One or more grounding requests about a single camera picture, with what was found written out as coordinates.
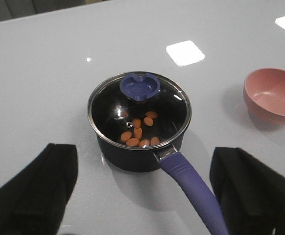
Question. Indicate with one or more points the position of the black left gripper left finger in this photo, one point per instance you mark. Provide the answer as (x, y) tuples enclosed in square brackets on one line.
[(34, 201)]

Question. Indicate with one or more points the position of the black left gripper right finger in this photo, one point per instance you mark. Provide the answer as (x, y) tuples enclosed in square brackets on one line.
[(251, 195)]

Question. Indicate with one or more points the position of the pink bowl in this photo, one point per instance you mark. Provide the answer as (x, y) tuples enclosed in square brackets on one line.
[(264, 94)]

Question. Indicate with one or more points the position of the orange ham slices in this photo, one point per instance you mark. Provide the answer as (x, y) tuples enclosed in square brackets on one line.
[(136, 136)]

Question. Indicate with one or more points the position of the glass lid blue knob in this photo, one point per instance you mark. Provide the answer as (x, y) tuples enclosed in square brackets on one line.
[(130, 95)]

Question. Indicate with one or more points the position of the left beige chair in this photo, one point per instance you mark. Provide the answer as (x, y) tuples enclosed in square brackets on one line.
[(12, 9)]

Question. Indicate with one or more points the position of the dark blue saucepan purple handle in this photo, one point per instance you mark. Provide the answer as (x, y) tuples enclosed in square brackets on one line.
[(165, 155)]

